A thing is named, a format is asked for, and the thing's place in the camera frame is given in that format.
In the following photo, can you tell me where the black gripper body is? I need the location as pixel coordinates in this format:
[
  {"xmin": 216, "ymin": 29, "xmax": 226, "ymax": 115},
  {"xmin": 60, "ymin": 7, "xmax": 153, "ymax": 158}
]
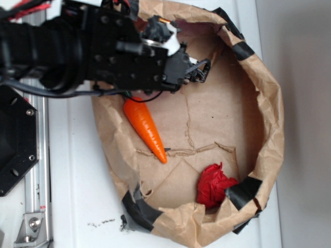
[{"xmin": 85, "ymin": 8, "xmax": 189, "ymax": 92}]

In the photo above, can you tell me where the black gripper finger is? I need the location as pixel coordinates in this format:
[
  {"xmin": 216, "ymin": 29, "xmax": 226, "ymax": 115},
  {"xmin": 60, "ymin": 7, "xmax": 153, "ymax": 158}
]
[
  {"xmin": 141, "ymin": 15, "xmax": 181, "ymax": 43},
  {"xmin": 185, "ymin": 58, "xmax": 211, "ymax": 83}
]

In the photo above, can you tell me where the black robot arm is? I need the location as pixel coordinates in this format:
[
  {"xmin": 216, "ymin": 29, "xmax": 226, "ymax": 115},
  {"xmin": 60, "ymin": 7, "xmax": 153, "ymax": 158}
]
[{"xmin": 1, "ymin": 1, "xmax": 211, "ymax": 98}]

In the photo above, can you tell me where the orange toy carrot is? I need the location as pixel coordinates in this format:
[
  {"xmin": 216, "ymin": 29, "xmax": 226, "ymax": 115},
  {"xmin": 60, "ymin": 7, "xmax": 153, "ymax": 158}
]
[{"xmin": 123, "ymin": 96, "xmax": 168, "ymax": 164}]

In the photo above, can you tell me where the brown paper bag tray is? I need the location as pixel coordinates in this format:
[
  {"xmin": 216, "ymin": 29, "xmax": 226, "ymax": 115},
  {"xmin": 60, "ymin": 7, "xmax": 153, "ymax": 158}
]
[{"xmin": 92, "ymin": 1, "xmax": 284, "ymax": 247}]

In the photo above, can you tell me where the crumpled red cloth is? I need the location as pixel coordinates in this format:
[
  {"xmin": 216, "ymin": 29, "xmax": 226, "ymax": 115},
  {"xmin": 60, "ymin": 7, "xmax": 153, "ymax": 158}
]
[{"xmin": 197, "ymin": 162, "xmax": 238, "ymax": 209}]

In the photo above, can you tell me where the black cable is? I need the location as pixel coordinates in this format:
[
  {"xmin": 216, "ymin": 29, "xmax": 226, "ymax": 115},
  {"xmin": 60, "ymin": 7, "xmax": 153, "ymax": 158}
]
[{"xmin": 0, "ymin": 79, "xmax": 164, "ymax": 102}]

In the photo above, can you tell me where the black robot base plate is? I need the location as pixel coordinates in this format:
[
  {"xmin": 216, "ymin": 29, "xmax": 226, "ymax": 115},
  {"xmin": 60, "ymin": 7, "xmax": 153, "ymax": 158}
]
[{"xmin": 1, "ymin": 85, "xmax": 38, "ymax": 197}]

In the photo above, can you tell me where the aluminium extrusion rail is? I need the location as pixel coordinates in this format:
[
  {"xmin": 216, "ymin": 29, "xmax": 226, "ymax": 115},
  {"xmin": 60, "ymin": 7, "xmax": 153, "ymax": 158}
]
[{"xmin": 14, "ymin": 93, "xmax": 53, "ymax": 247}]

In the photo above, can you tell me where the metal corner bracket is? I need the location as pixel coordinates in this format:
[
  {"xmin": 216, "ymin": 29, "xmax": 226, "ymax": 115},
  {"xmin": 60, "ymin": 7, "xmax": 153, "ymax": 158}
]
[{"xmin": 13, "ymin": 212, "xmax": 47, "ymax": 247}]

